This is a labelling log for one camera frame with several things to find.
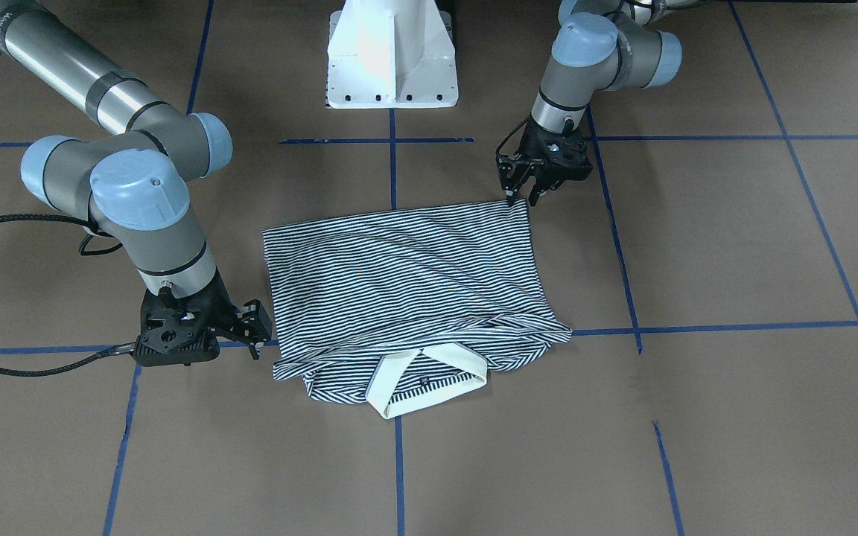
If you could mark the navy white striped polo shirt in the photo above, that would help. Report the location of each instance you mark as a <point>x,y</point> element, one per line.
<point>403,310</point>

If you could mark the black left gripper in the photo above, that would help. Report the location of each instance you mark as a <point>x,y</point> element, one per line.
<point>532,150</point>

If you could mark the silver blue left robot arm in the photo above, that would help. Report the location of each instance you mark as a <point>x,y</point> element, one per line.
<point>601,46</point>

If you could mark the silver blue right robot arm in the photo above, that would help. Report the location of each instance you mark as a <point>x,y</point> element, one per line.
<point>133,186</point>

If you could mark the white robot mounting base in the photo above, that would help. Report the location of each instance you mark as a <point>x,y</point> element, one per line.
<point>391,55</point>

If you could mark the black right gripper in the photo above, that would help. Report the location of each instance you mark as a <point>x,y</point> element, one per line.
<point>223,307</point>

